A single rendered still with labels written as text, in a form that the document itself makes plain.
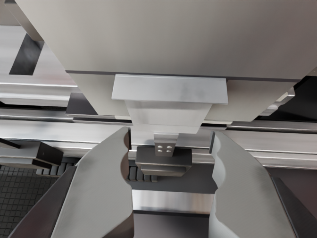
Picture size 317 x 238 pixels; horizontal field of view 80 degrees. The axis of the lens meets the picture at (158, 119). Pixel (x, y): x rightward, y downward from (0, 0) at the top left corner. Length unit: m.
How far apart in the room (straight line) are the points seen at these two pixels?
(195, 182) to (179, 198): 0.51
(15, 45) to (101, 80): 0.18
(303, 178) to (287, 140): 0.35
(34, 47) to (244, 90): 0.29
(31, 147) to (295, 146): 0.61
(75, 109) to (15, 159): 0.29
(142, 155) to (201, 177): 0.37
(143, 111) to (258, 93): 0.11
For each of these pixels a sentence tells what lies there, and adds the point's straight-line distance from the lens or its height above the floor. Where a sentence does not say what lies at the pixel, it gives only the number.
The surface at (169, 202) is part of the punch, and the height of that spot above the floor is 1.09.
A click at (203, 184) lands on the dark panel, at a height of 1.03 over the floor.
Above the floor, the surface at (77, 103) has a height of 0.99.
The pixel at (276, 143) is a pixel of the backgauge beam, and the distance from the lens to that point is 0.55.
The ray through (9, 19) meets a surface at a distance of 0.35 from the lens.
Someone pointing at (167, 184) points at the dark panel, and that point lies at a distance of 0.73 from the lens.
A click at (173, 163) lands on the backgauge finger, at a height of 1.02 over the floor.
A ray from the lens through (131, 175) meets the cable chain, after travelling 0.60.
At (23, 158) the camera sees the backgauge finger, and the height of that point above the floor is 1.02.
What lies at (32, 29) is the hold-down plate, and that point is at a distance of 0.30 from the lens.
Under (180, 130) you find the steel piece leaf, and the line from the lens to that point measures 0.26.
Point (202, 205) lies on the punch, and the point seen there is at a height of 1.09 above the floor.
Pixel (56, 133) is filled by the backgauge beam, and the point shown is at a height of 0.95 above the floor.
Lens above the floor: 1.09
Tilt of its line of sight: 23 degrees down
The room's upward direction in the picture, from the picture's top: 177 degrees counter-clockwise
